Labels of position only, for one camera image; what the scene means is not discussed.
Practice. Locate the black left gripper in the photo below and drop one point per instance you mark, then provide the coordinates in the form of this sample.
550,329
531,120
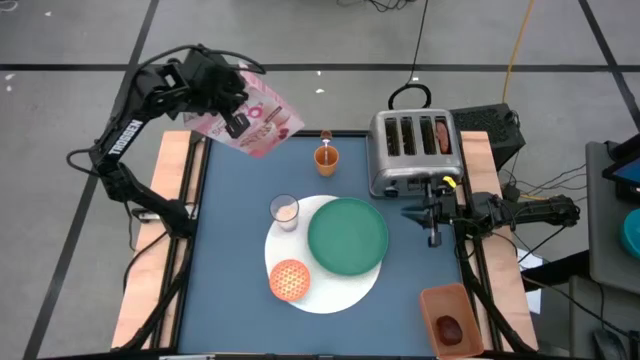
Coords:
212,82

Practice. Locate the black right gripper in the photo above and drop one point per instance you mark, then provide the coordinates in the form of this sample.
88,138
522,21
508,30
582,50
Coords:
440,210

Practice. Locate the pink strawberry yogurt cereal box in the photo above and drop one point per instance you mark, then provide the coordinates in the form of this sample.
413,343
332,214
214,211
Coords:
270,117

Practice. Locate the dark red-brown food lump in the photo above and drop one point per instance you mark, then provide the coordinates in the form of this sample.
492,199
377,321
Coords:
449,330

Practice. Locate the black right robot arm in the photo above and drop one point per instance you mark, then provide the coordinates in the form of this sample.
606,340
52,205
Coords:
530,210

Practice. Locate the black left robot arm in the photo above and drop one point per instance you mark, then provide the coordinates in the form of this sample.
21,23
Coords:
122,137

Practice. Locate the silver four-slot toaster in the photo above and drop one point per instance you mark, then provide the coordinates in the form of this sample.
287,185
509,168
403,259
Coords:
415,172

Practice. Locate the green round plate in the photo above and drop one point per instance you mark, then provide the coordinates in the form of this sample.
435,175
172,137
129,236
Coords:
347,236

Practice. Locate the metal spoon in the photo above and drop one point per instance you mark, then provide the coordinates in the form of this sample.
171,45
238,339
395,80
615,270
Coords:
326,135

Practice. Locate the orange rectangular plastic container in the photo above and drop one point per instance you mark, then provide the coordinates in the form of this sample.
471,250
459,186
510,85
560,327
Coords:
450,302

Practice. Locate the black power adapter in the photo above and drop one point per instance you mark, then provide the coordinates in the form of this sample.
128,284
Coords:
510,191

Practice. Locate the orange plastic cup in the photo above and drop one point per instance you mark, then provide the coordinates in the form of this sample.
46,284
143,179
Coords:
326,167

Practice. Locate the clear drinking glass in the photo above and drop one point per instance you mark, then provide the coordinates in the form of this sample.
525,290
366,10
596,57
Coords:
285,212

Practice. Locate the white round placemat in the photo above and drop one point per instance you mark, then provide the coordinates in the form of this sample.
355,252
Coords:
325,295

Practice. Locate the white paper sheet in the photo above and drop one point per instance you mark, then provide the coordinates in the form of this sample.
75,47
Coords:
532,260

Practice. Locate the light wooden side board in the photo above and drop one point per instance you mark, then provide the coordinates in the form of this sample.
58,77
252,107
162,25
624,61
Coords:
515,295
145,265

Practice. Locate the metal mounting plate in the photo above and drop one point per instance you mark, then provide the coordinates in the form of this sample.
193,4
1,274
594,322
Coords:
142,216

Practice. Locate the orange patterned bowl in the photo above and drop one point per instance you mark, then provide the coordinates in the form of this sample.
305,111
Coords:
289,280

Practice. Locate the grey side table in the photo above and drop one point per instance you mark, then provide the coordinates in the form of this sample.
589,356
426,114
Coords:
600,240

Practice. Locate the grey desk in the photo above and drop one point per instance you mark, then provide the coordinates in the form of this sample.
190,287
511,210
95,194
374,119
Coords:
585,320

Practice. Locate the black tablet with blue screen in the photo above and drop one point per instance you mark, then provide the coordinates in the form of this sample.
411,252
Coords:
625,172

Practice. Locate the teal round object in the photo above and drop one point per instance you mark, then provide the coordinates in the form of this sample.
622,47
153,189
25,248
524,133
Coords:
632,235

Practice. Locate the black computer mouse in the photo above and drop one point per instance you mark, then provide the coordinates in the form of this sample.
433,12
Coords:
607,345

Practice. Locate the black table frame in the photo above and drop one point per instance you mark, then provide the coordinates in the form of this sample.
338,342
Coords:
280,133

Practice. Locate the black diagonal frame strut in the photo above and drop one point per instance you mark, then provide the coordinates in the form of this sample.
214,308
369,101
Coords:
492,300
155,300

